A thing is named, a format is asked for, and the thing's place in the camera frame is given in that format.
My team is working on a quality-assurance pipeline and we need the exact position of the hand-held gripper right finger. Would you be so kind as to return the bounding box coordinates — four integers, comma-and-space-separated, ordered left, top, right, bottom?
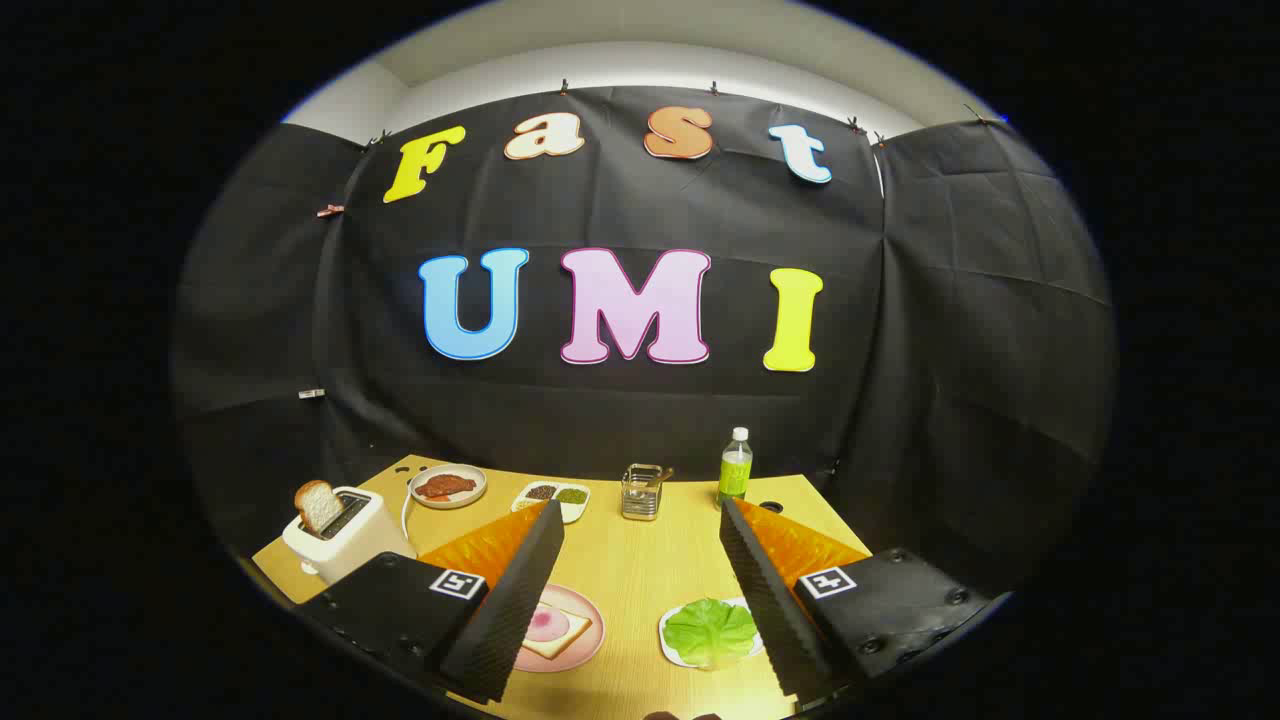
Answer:
718, 496, 996, 701

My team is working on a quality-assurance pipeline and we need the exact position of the white square plate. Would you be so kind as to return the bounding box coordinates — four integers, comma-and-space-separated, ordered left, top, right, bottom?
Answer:
659, 598, 766, 669

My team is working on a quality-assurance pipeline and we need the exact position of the pink plate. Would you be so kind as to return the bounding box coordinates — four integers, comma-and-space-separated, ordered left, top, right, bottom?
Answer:
512, 584, 606, 673

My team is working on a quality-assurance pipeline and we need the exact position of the green lettuce leaf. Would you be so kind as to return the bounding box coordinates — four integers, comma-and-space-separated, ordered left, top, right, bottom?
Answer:
664, 598, 759, 665

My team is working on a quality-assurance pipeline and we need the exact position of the green label plastic bottle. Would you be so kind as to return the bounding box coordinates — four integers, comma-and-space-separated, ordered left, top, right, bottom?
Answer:
716, 427, 754, 509

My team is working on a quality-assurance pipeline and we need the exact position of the square bread slice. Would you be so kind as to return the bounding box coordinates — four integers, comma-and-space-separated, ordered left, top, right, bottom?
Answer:
520, 603, 593, 661

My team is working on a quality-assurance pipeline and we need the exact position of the black backdrop cloth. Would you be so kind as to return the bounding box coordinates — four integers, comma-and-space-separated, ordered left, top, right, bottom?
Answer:
170, 85, 1116, 601

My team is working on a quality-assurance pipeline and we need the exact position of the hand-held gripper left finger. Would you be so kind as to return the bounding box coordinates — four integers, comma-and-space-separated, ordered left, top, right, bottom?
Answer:
298, 498, 566, 704

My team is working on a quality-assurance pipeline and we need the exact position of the metal wire utensil holder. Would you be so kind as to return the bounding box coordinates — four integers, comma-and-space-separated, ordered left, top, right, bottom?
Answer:
621, 463, 664, 522

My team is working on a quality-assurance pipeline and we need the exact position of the toasted bread slice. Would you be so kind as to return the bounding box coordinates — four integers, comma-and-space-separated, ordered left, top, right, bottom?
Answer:
294, 480, 345, 537

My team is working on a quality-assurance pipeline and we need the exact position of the white divided seasoning dish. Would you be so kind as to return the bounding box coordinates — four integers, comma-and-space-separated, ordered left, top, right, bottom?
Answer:
511, 481, 591, 525

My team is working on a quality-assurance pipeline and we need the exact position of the white toaster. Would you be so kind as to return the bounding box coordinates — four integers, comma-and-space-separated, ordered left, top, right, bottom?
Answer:
282, 486, 417, 586

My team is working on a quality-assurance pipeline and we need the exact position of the round beige plate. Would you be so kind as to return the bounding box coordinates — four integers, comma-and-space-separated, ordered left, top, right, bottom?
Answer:
409, 464, 488, 511

